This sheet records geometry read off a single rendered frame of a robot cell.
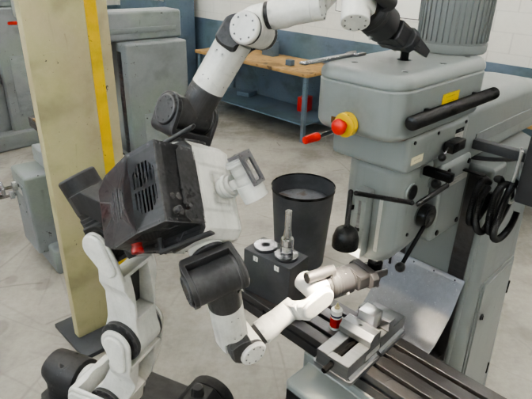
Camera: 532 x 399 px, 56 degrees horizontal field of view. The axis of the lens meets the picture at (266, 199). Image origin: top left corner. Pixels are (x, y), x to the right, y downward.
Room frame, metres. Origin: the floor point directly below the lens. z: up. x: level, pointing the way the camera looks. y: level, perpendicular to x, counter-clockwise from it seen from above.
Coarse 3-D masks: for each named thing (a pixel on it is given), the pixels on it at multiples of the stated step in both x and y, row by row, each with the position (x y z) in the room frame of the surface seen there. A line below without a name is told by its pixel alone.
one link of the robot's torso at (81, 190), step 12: (72, 180) 1.27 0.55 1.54; (84, 180) 1.28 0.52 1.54; (96, 180) 1.30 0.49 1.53; (72, 192) 1.26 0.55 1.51; (84, 192) 1.24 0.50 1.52; (96, 192) 1.25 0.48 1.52; (72, 204) 1.26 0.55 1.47; (84, 204) 1.24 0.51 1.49; (96, 204) 1.22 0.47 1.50; (84, 216) 1.25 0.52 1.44; (96, 216) 1.22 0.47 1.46
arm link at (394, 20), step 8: (392, 16) 1.22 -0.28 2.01; (392, 24) 1.23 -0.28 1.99; (400, 24) 1.26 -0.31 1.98; (376, 32) 1.22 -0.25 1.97; (384, 32) 1.23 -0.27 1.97; (392, 32) 1.23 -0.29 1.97; (400, 32) 1.25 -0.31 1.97; (408, 32) 1.27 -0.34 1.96; (416, 32) 1.26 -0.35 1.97; (376, 40) 1.25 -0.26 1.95; (384, 40) 1.29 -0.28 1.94; (392, 40) 1.26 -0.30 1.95; (400, 40) 1.25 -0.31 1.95; (408, 40) 1.26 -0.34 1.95; (416, 40) 1.26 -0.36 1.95; (392, 48) 1.31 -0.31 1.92; (400, 48) 1.28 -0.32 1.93; (408, 48) 1.26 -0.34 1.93; (416, 48) 1.26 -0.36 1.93
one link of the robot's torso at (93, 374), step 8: (104, 360) 1.41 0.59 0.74; (88, 368) 1.37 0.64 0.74; (96, 368) 1.36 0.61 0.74; (104, 368) 1.40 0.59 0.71; (80, 376) 1.34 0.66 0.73; (88, 376) 1.33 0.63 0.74; (96, 376) 1.36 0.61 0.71; (104, 376) 1.40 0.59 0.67; (80, 384) 1.29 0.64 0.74; (88, 384) 1.32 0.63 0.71; (96, 384) 1.35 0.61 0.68; (144, 384) 1.36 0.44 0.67; (72, 392) 1.27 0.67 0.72; (80, 392) 1.26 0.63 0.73; (88, 392) 1.26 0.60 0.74
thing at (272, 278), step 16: (272, 240) 1.66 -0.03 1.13; (256, 256) 1.58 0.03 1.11; (272, 256) 1.56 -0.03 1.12; (304, 256) 1.57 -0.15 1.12; (256, 272) 1.58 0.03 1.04; (272, 272) 1.53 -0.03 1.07; (288, 272) 1.49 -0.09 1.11; (256, 288) 1.58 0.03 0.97; (272, 288) 1.53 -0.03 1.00; (288, 288) 1.48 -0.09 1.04
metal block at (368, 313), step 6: (366, 306) 1.34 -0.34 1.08; (372, 306) 1.34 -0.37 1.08; (360, 312) 1.32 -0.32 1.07; (366, 312) 1.31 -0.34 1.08; (372, 312) 1.31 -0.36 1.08; (378, 312) 1.31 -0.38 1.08; (360, 318) 1.32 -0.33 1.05; (366, 318) 1.30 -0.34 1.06; (372, 318) 1.29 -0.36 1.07; (378, 318) 1.31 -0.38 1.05; (372, 324) 1.29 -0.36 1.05; (378, 324) 1.31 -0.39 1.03
